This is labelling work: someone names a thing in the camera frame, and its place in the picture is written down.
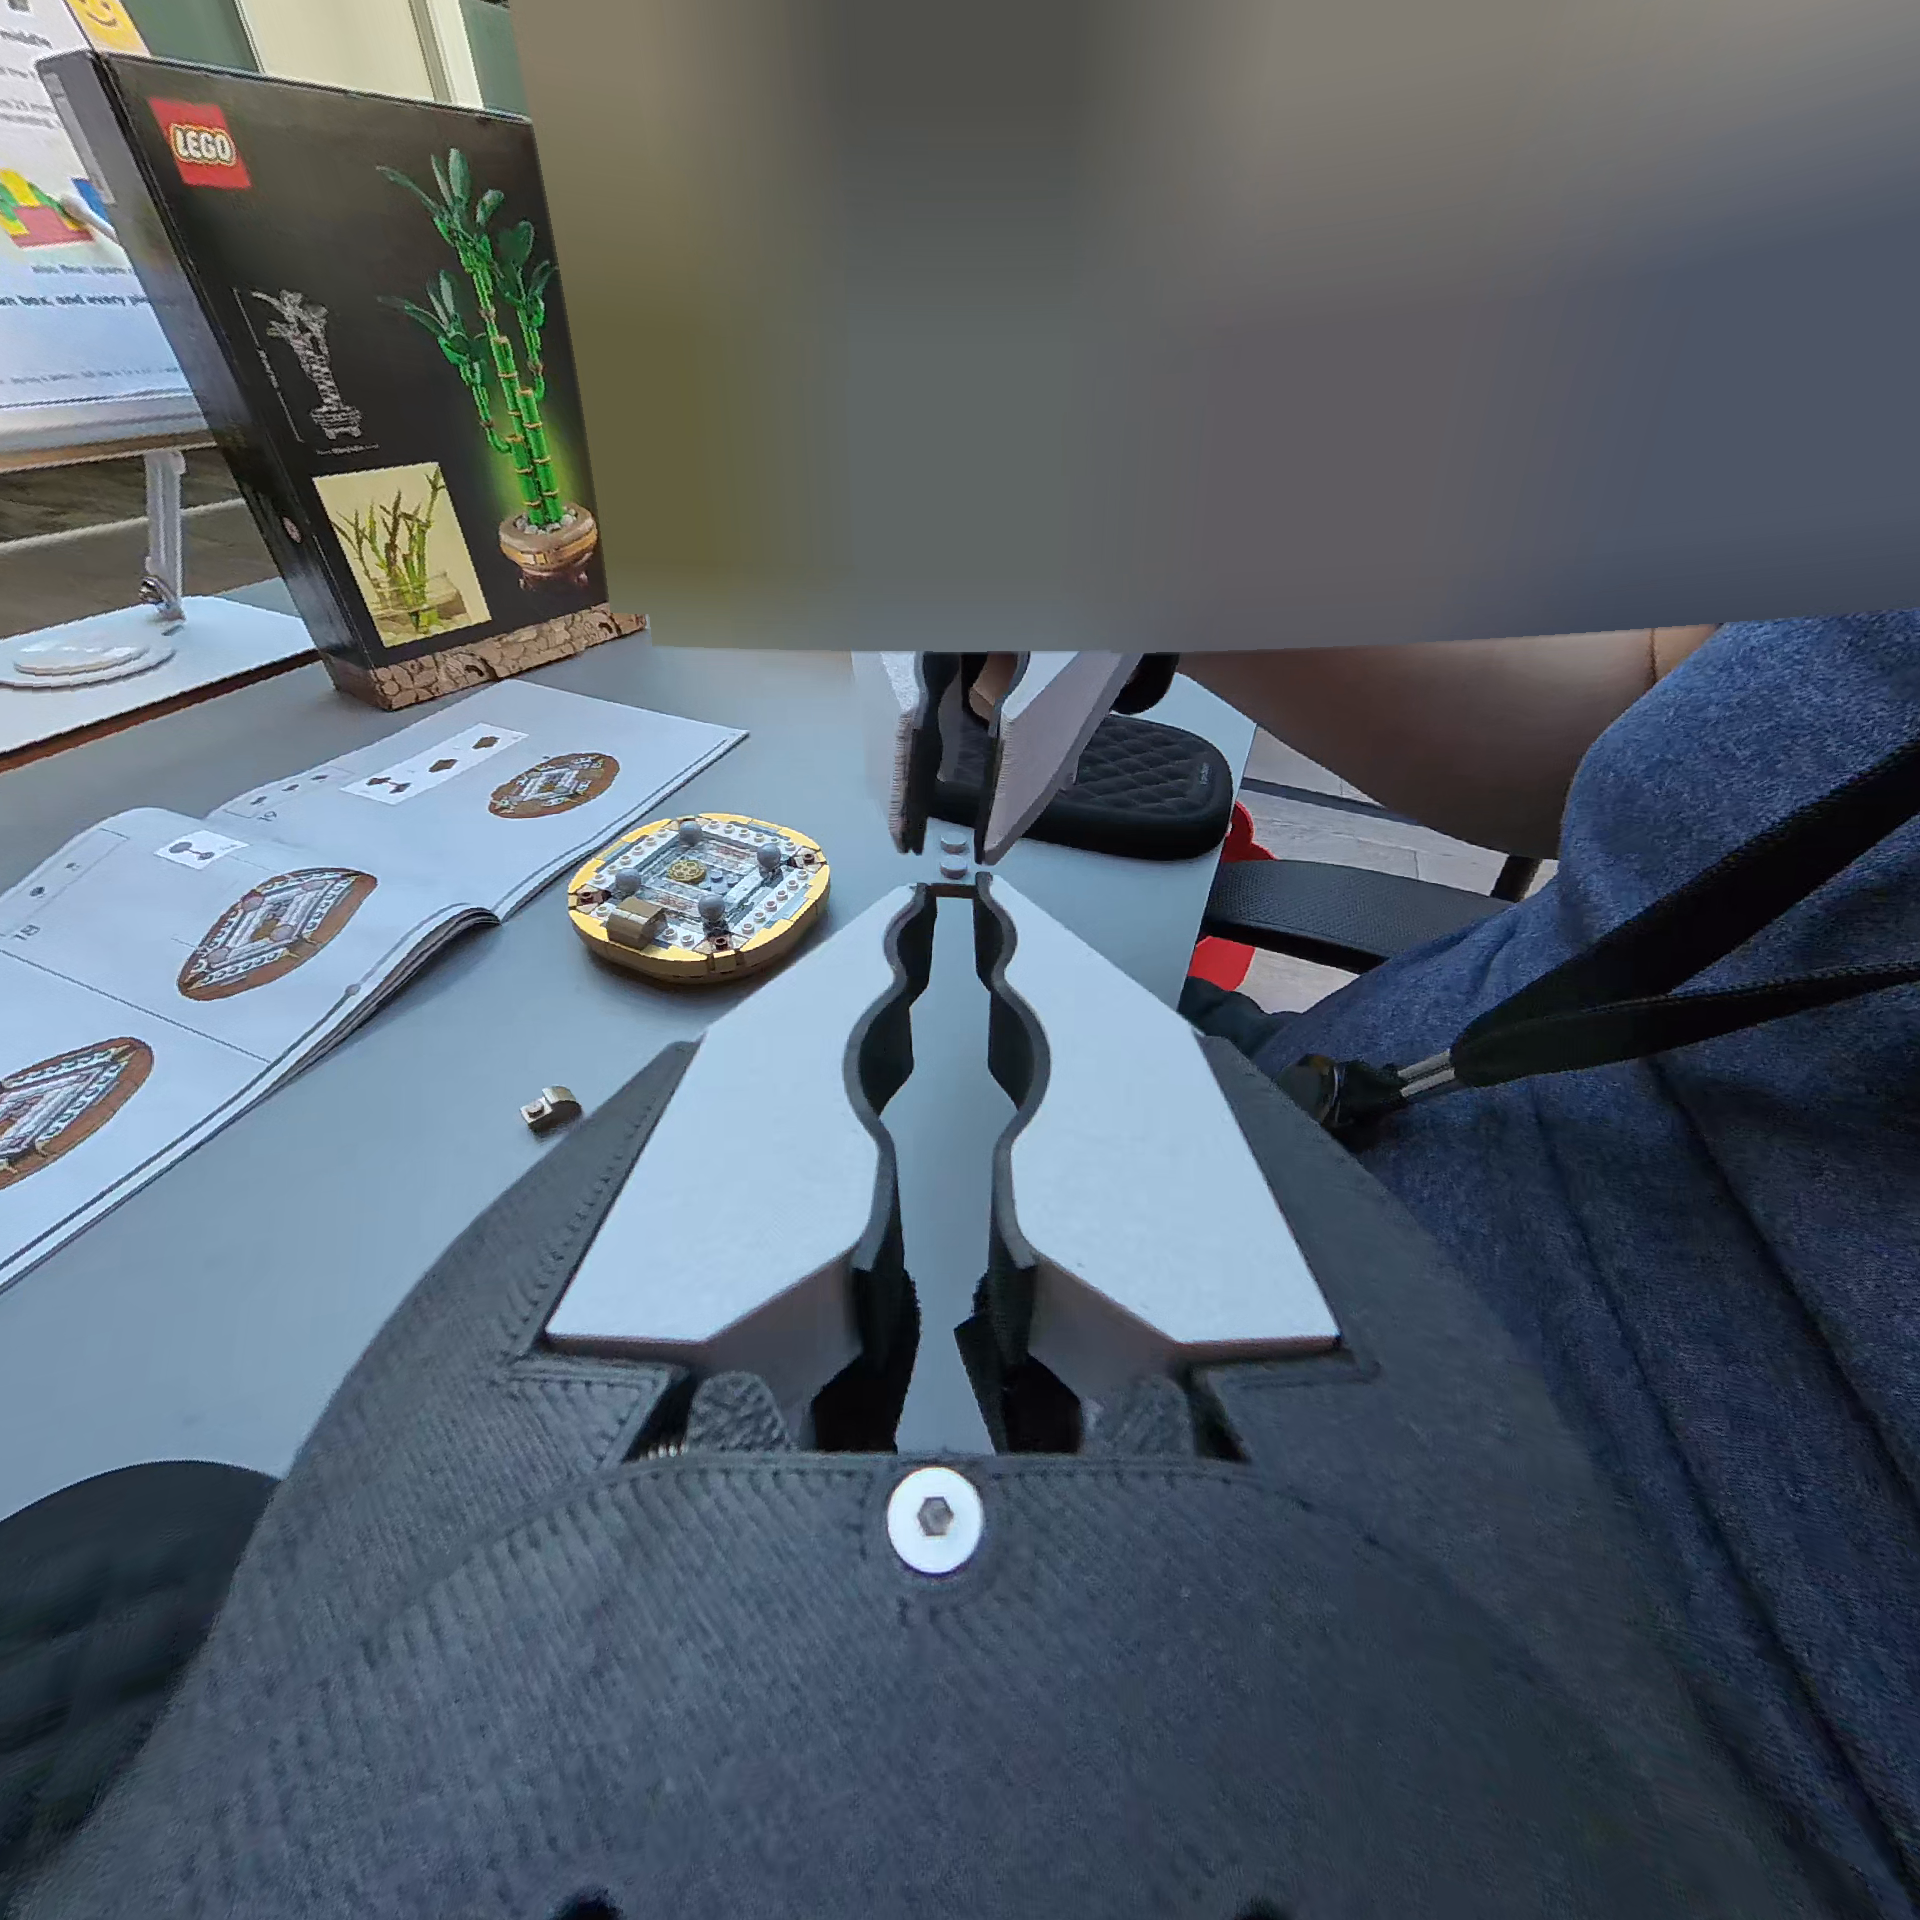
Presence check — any red chair part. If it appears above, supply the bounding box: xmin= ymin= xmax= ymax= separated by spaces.
xmin=1180 ymin=802 xmax=1281 ymax=1040

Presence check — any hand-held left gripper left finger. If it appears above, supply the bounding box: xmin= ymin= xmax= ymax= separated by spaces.
xmin=549 ymin=881 xmax=924 ymax=1450

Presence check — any white sign stand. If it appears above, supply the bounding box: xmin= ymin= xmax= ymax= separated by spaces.
xmin=0 ymin=449 xmax=192 ymax=692

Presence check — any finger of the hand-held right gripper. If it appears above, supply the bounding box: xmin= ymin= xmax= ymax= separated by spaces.
xmin=978 ymin=652 xmax=1145 ymax=870
xmin=893 ymin=655 xmax=980 ymax=862

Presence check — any white printed sign board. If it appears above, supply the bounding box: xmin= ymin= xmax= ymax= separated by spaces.
xmin=0 ymin=0 xmax=204 ymax=445

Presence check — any round lego base model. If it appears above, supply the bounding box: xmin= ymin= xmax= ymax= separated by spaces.
xmin=569 ymin=809 xmax=829 ymax=987

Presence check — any lego instruction booklet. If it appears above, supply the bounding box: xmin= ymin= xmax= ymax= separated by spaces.
xmin=0 ymin=679 xmax=748 ymax=1298

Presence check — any black lanyard strap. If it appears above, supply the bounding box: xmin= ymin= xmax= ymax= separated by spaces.
xmin=1448 ymin=736 xmax=1920 ymax=1091

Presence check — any black quilted chair armrest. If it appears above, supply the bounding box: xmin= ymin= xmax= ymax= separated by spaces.
xmin=1033 ymin=715 xmax=1233 ymax=867

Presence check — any person's dark trouser leg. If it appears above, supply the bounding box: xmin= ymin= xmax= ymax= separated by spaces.
xmin=0 ymin=1459 xmax=286 ymax=1920

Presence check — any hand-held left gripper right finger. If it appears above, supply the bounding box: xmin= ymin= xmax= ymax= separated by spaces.
xmin=961 ymin=874 xmax=1341 ymax=1452

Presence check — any black lego set box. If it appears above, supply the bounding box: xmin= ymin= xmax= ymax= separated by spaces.
xmin=36 ymin=49 xmax=651 ymax=713

